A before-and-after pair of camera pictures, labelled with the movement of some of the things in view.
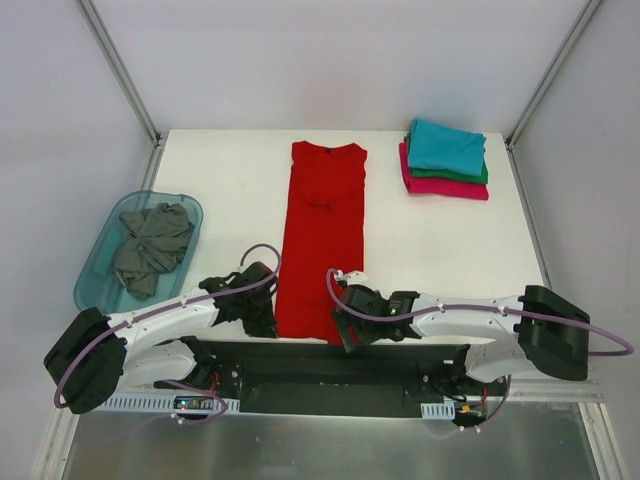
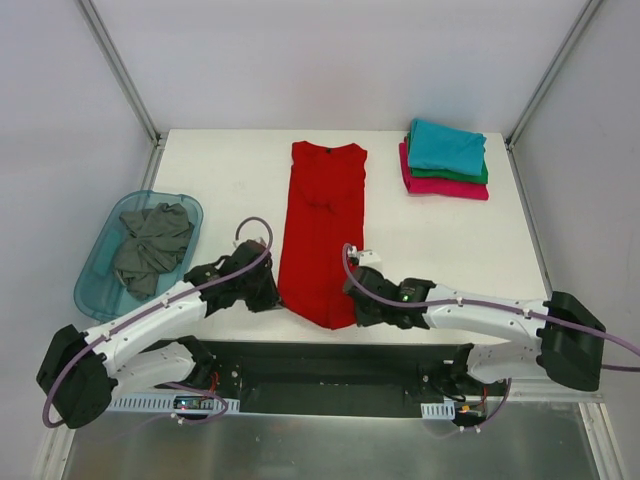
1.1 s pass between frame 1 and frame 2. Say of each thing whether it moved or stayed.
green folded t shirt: stayed
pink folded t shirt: stayed
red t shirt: moved
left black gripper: moved
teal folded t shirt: stayed
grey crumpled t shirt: stayed
